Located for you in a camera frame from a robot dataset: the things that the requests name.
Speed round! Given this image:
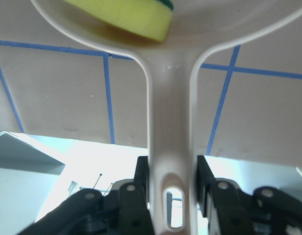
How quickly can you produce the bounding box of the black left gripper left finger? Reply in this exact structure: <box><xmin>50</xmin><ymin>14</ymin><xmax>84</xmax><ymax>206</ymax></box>
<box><xmin>20</xmin><ymin>156</ymin><xmax>154</xmax><ymax>235</ymax></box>

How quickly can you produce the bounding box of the yellow green sponge piece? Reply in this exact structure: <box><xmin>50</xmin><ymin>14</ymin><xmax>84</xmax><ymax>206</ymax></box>
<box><xmin>66</xmin><ymin>0</ymin><xmax>174</xmax><ymax>42</ymax></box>

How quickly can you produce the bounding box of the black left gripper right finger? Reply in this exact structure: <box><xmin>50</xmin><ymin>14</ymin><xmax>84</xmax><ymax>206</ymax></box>
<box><xmin>196</xmin><ymin>155</ymin><xmax>302</xmax><ymax>235</ymax></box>

